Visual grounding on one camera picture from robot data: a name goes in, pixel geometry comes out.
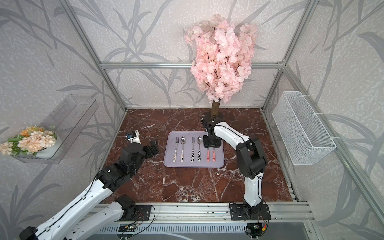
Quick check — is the cow pattern handle spoon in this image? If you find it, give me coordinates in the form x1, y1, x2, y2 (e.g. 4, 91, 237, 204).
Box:
197, 136, 203, 162

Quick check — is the white cartoon handle fork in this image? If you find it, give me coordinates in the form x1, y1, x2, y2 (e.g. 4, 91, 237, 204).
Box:
173, 137, 180, 163

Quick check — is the clear acrylic wall shelf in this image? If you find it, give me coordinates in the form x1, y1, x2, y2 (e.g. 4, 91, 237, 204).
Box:
15, 94, 99, 164

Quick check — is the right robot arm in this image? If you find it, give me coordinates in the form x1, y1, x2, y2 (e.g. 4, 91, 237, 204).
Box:
201, 116, 268, 210

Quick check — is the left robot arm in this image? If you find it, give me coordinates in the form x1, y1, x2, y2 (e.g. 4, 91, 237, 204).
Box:
19, 131, 159, 240

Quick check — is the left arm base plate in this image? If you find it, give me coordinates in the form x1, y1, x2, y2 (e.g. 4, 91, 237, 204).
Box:
119, 205, 152, 222

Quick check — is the white cartoon handle spoon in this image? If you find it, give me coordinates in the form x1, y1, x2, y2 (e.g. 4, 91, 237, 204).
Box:
181, 136, 186, 163

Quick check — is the cow pattern handle fork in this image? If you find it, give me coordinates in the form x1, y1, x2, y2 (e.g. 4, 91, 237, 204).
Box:
191, 137, 196, 162

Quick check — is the lilac placemat tray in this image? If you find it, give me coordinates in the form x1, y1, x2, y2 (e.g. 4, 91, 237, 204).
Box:
164, 131, 225, 168

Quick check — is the dark metal tree base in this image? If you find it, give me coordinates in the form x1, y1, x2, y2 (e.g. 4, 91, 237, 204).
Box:
203, 112, 223, 122

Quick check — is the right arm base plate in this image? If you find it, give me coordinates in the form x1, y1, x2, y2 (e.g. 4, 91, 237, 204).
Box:
229, 202, 272, 221

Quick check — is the left base cable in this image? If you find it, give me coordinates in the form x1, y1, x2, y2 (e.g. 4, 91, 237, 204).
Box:
118, 202, 159, 239

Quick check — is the white wire basket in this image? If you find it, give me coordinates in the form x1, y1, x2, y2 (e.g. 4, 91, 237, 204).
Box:
272, 92, 337, 166

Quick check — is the right base cable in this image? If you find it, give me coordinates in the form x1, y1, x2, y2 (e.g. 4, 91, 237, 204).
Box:
244, 220, 271, 239

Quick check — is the pink cherry blossom tree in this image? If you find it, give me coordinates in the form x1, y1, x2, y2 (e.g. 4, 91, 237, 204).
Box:
185, 14, 258, 119

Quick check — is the peach flower bouquet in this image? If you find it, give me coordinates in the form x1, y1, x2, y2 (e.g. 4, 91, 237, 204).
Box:
1, 126, 59, 156

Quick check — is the base cable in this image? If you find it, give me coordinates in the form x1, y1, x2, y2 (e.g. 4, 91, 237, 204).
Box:
244, 220, 271, 239
118, 202, 159, 239

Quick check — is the aluminium front rail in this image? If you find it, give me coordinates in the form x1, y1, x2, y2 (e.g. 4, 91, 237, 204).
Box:
62, 201, 316, 225

